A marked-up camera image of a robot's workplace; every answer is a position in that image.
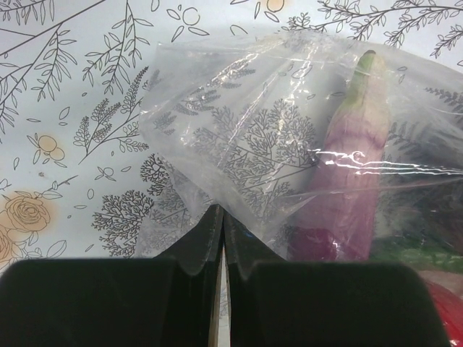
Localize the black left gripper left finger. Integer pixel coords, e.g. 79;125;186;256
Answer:
1;205;224;346

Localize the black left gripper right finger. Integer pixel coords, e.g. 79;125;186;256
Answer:
223;215;449;346

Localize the fake purple eggplant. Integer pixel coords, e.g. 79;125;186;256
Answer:
294;50;391;261

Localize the fake green cucumber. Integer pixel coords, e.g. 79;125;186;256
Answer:
369;233;462;274

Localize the clear zip top bag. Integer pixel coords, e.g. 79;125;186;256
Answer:
135;30;463;347

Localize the fake red apple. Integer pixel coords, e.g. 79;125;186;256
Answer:
425;280;462;346

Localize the floral table mat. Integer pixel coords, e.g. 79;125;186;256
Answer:
1;1;462;270

